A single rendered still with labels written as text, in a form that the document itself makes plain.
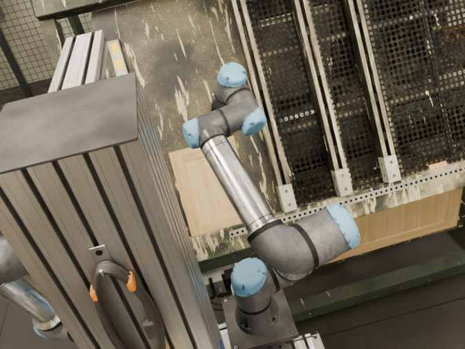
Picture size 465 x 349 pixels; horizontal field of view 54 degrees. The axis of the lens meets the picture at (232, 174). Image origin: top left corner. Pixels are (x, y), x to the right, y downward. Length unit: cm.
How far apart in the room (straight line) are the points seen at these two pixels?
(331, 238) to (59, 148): 63
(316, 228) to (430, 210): 183
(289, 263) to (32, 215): 56
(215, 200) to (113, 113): 142
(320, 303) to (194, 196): 102
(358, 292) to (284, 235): 173
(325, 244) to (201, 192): 114
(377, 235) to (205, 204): 111
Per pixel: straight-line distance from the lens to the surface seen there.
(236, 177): 110
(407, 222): 283
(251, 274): 143
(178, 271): 84
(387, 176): 226
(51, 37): 219
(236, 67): 125
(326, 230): 107
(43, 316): 152
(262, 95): 212
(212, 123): 118
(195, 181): 211
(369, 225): 270
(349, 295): 273
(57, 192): 73
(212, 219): 214
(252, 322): 154
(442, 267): 291
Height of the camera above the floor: 235
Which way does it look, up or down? 36 degrees down
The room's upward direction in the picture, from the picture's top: 12 degrees counter-clockwise
